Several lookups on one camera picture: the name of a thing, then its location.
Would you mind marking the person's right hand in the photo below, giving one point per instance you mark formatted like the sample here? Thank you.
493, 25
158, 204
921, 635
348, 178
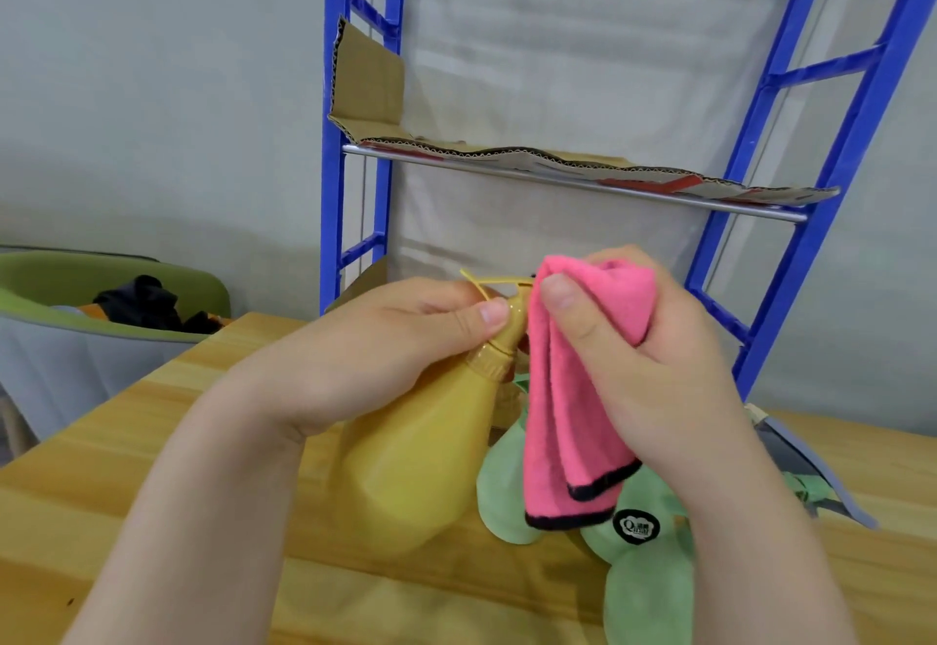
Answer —
673, 388

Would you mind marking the person's left hand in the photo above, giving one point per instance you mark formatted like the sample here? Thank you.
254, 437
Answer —
351, 359

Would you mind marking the person's left thumb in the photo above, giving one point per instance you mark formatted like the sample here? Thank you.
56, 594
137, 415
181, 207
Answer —
461, 328

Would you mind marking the person's right thumb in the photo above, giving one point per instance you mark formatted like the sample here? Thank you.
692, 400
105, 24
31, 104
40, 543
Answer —
582, 322

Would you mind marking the pink cloth with black trim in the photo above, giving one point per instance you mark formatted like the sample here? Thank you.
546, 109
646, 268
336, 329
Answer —
556, 432

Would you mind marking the yellow squeeze bottle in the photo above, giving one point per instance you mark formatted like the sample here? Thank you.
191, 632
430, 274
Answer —
410, 476

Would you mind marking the person's left forearm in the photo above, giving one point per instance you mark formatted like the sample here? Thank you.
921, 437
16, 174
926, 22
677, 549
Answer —
190, 520

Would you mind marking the person's right forearm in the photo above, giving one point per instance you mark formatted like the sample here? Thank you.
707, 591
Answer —
761, 564

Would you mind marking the blue metal shelf rack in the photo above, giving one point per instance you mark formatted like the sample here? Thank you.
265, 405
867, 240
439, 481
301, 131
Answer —
333, 154

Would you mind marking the grey flat bag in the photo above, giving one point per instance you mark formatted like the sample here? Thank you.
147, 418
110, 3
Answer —
794, 454

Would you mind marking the torn brown cardboard sheet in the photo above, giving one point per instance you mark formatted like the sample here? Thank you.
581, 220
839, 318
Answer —
366, 88

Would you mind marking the green plastic fan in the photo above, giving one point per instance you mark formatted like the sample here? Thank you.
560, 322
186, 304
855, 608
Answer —
644, 593

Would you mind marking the white fabric backdrop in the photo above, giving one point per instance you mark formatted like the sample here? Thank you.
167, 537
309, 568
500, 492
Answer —
571, 44

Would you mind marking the black garment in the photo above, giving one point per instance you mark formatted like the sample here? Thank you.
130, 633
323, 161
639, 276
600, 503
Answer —
143, 300

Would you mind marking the green chair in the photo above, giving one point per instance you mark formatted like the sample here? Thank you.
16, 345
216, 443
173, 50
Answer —
44, 278

